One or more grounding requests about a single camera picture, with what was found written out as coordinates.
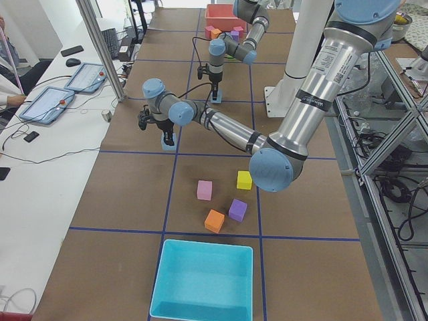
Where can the black keyboard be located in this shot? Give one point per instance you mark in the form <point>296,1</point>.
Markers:
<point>110,37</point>

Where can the pink plastic tray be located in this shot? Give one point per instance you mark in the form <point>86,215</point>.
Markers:
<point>221,16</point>

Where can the purple block left side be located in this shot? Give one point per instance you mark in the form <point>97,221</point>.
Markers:
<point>237,210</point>

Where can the black computer mouse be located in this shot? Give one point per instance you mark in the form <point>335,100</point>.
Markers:
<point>71,62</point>

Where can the orange block left side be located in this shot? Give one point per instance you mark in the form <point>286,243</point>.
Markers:
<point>214,221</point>

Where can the black smartphone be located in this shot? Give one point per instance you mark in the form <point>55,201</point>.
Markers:
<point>72,50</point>

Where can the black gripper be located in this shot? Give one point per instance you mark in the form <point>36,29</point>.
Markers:
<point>215,79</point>
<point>165,126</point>

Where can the purple block right side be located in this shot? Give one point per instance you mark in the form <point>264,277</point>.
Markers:
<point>235,35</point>

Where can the upper teach pendant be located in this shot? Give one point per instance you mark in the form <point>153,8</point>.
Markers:
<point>87,78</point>

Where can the pink block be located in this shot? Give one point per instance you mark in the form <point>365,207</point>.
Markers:
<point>204,190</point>

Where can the teach pendant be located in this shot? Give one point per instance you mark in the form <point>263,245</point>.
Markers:
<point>48,105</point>
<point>87,78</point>

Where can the purple block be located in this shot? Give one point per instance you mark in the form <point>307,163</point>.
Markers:
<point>237,210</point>
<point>235,35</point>

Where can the crimson block beside orange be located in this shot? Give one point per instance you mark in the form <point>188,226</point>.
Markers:
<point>239,29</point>

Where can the crimson block near tray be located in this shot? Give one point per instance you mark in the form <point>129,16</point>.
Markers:
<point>208,30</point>

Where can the blue plastic tray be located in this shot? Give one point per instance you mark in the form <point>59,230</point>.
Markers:
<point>203,281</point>

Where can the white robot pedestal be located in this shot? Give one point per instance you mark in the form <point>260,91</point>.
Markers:
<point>307,37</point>

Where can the lower teach pendant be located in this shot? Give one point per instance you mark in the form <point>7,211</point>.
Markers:
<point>48,105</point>

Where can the yellow block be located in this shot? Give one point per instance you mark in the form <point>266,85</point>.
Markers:
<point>244,180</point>

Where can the orange block right side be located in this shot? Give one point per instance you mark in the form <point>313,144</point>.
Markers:
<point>215,33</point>

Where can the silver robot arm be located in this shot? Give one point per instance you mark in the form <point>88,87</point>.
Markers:
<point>244,50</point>
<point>329,38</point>

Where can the aluminium frame post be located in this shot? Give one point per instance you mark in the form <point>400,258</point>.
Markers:
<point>90,21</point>

